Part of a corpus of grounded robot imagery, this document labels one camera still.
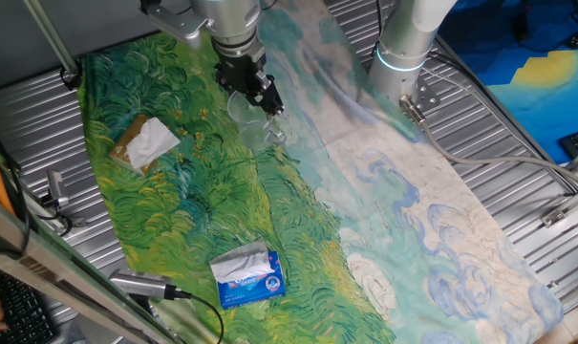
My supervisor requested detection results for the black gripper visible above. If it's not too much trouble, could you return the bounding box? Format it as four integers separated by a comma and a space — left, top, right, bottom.
215, 41, 285, 118

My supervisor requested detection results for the brown tissue pack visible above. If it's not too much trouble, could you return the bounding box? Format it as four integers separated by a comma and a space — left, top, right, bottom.
109, 114, 182, 177

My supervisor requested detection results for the painted landscape table cloth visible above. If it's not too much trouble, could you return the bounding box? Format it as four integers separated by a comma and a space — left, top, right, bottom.
75, 0, 566, 344

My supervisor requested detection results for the blue tissue pack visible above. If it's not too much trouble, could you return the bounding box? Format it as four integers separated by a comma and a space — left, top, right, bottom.
209, 238, 288, 311

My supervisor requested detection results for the black pole clamp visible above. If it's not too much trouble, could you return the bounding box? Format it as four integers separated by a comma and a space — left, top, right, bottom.
60, 61, 85, 92

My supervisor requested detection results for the grey metal pole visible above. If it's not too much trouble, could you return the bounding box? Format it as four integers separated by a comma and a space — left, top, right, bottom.
23, 0, 79, 75

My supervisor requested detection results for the blue and yellow mat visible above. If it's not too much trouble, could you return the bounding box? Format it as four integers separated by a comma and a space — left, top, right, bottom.
439, 0, 578, 166

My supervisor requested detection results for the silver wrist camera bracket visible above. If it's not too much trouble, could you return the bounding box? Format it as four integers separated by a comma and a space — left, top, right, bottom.
139, 0, 209, 49

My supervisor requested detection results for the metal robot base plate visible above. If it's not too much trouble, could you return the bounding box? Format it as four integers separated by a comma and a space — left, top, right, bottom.
410, 78, 441, 114

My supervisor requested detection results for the thick grey robot cable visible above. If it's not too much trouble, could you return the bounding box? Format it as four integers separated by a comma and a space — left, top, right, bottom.
399, 95, 578, 192

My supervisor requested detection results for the black camera cable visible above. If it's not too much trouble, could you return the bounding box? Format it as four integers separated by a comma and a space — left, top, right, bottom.
176, 290, 225, 344

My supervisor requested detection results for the silver camera with black plug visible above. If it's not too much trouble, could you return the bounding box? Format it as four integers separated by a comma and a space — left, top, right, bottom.
109, 267, 192, 302

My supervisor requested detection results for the metal frame beam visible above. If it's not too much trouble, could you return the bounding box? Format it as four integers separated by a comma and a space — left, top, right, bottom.
0, 190, 175, 344

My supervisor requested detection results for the aluminium profile bracket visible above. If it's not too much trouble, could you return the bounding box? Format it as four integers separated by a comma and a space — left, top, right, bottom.
541, 183, 578, 228

